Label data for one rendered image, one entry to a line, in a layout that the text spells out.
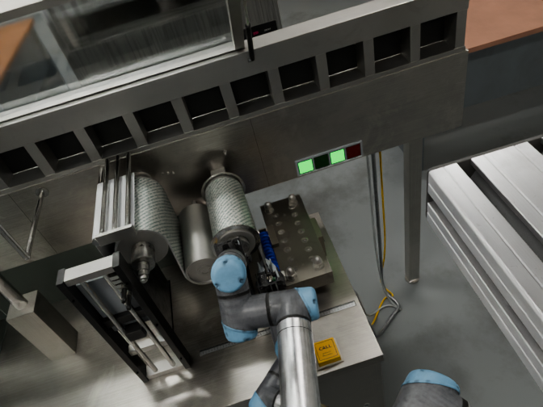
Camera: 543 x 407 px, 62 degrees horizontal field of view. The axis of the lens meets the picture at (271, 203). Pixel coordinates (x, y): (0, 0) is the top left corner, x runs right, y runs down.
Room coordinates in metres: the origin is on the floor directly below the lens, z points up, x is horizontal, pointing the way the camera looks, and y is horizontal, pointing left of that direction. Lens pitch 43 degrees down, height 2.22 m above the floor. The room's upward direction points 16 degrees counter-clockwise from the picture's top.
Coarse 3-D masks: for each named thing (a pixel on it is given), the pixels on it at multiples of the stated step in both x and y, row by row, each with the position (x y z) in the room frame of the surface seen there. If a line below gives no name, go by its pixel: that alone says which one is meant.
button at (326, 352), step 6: (318, 342) 0.73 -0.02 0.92; (324, 342) 0.73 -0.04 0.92; (330, 342) 0.72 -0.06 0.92; (318, 348) 0.71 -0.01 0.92; (324, 348) 0.71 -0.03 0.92; (330, 348) 0.70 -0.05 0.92; (336, 348) 0.70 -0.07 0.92; (318, 354) 0.69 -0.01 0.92; (324, 354) 0.69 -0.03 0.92; (330, 354) 0.68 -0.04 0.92; (336, 354) 0.68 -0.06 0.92; (318, 360) 0.67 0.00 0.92; (324, 360) 0.67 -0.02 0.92; (330, 360) 0.67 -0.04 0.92; (336, 360) 0.67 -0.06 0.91
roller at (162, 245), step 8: (160, 184) 1.18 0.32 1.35; (144, 232) 0.93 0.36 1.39; (152, 232) 0.93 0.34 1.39; (120, 240) 0.93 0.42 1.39; (128, 240) 0.93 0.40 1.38; (136, 240) 0.93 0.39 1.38; (144, 240) 0.93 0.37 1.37; (152, 240) 0.93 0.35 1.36; (160, 240) 0.93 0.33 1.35; (120, 248) 0.93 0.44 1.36; (128, 248) 0.93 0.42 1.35; (160, 248) 0.93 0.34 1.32; (128, 256) 0.93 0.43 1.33; (160, 256) 0.93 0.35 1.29
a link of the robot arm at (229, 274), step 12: (228, 252) 0.73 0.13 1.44; (216, 264) 0.65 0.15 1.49; (228, 264) 0.64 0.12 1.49; (240, 264) 0.65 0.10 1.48; (216, 276) 0.63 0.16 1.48; (228, 276) 0.63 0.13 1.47; (240, 276) 0.62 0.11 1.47; (216, 288) 0.64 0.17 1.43; (228, 288) 0.61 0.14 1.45; (240, 288) 0.62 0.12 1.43
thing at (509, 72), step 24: (480, 0) 2.80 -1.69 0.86; (504, 0) 2.71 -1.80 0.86; (528, 0) 2.62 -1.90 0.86; (480, 24) 2.49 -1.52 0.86; (504, 24) 2.41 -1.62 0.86; (528, 24) 2.33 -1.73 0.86; (480, 48) 2.27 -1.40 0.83; (504, 48) 2.35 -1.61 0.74; (528, 48) 2.35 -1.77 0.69; (480, 72) 2.35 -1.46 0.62; (504, 72) 2.35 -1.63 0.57; (528, 72) 2.35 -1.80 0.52; (480, 96) 2.35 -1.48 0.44
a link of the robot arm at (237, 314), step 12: (228, 300) 0.61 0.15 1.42; (240, 300) 0.61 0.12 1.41; (252, 300) 0.61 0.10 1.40; (264, 300) 0.60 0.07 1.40; (228, 312) 0.59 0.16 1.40; (240, 312) 0.59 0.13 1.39; (252, 312) 0.58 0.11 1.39; (264, 312) 0.57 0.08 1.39; (228, 324) 0.58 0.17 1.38; (240, 324) 0.57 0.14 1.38; (252, 324) 0.57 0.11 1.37; (264, 324) 0.56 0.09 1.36; (228, 336) 0.57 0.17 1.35; (240, 336) 0.56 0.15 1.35; (252, 336) 0.56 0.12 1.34
